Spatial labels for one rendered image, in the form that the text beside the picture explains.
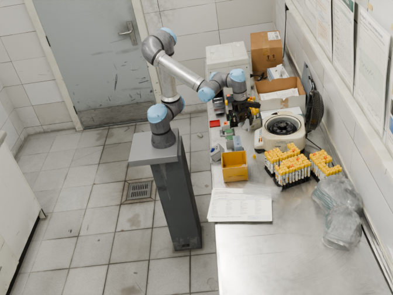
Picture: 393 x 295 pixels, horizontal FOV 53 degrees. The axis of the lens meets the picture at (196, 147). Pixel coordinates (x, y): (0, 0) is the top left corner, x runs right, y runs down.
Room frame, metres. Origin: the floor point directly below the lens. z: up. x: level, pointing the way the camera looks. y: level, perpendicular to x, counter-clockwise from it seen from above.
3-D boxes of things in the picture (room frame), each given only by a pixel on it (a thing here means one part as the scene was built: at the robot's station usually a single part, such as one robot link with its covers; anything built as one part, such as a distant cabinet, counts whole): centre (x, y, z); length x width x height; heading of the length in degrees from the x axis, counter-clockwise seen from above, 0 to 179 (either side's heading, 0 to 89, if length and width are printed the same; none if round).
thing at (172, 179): (1.98, 0.19, 0.44); 0.20 x 0.20 x 0.87; 84
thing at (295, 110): (1.98, -0.54, 0.92); 0.24 x 0.12 x 0.10; 84
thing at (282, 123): (1.81, -0.50, 0.97); 0.15 x 0.15 x 0.07
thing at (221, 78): (1.84, -0.18, 1.32); 0.11 x 0.11 x 0.08; 52
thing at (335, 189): (1.27, -0.60, 0.97); 0.26 x 0.17 x 0.19; 15
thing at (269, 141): (1.81, -0.48, 0.94); 0.30 x 0.24 x 0.12; 75
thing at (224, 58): (2.49, -0.31, 1.03); 0.31 x 0.27 x 0.30; 174
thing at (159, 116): (1.98, 0.18, 1.08); 0.13 x 0.12 x 0.14; 142
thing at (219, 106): (2.31, -0.20, 0.92); 0.21 x 0.07 x 0.05; 174
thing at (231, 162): (1.61, -0.18, 0.93); 0.13 x 0.13 x 0.10; 81
